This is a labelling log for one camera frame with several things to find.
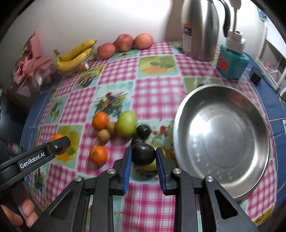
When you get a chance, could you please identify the yellow-green fruit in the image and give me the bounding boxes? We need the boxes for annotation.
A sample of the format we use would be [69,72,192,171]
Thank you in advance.
[142,147,166,172]

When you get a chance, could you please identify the orange mandarin with stem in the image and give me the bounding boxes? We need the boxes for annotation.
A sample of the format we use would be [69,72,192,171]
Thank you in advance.
[89,145,108,166]

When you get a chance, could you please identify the dark plum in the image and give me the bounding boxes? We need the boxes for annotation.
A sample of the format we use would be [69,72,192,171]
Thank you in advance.
[135,124,151,141]
[131,143,156,167]

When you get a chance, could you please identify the brown kiwi front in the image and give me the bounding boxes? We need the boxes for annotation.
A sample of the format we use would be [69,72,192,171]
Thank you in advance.
[97,129,111,143]

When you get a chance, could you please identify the brown kiwi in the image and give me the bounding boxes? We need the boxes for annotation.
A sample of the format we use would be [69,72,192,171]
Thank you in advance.
[97,129,111,143]
[106,121,116,134]

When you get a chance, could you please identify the large green fruit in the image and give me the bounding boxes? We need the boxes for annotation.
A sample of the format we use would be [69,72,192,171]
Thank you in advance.
[115,111,137,138]

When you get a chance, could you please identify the person's left hand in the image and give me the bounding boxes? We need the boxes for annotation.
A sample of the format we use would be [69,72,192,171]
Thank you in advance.
[1,197,38,228]

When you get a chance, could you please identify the large steel bowl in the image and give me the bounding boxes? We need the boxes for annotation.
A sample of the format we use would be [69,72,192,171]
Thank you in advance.
[172,84,270,201]

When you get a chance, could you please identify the checkered fruit-print tablecloth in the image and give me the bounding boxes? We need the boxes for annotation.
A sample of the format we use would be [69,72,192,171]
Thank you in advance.
[29,41,278,232]

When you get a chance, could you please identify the clear glass fruit dish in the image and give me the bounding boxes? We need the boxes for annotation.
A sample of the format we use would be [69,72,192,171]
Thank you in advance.
[58,51,96,77]

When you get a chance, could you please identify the lower yellow banana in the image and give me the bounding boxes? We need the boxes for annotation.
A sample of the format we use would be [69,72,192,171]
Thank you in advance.
[54,48,92,72]

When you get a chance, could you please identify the yellow banana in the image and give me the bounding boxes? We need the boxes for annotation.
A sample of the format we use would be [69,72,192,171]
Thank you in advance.
[54,40,97,61]
[54,48,92,72]

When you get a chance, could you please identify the blue fabric table cover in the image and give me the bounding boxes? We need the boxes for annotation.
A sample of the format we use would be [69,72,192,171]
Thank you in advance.
[21,52,285,225]

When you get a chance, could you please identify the red apple left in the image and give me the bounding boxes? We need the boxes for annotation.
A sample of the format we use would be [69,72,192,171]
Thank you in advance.
[97,43,116,59]

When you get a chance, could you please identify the red apple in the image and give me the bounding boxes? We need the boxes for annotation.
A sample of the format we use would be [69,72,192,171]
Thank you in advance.
[97,43,116,59]
[114,34,134,52]
[134,33,154,50]

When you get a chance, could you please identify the teal toy box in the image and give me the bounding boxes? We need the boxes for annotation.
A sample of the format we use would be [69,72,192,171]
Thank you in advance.
[217,44,249,80]

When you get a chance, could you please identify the black charger plug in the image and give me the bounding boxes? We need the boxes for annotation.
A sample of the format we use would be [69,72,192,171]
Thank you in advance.
[250,66,262,85]

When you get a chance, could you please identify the upper yellow banana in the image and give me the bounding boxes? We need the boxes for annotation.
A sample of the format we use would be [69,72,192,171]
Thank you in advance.
[54,40,97,61]

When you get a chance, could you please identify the red apple middle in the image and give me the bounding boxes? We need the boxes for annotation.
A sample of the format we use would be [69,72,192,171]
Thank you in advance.
[114,34,134,52]

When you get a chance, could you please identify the red apple right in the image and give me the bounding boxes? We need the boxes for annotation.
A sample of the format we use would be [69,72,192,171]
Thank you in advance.
[134,33,154,50]

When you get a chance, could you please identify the white power adapter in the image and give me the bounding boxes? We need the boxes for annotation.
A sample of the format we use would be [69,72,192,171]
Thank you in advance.
[226,0,246,54]

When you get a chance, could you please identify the white shelf rack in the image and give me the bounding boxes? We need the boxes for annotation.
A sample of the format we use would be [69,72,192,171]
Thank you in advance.
[255,19,285,92]

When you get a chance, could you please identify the stainless steel thermos jug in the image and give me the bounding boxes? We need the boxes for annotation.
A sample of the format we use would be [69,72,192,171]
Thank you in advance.
[181,0,220,61]

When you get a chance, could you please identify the black charger cable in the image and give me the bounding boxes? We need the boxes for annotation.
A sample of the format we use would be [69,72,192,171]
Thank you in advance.
[260,73,286,100]

